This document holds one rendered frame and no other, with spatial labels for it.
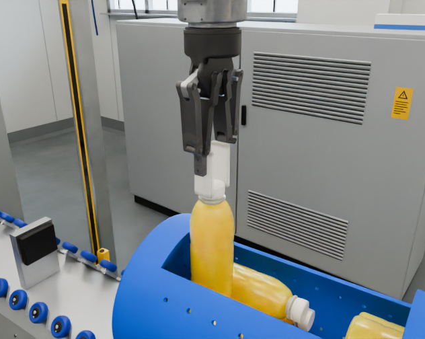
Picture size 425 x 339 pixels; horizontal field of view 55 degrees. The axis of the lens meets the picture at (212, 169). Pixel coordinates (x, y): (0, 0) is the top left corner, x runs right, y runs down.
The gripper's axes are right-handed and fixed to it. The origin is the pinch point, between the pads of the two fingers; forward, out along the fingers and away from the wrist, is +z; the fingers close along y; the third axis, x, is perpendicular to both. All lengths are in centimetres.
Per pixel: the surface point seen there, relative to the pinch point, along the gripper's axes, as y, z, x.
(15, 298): 10, 39, -47
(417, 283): -190, 136, 24
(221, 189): 0.3, 2.6, 1.8
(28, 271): 2, 38, -52
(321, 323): -13.2, 31.9, 15.5
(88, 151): -31, 20, -66
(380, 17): -172, -15, -16
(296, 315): -3.8, 23.9, 13.6
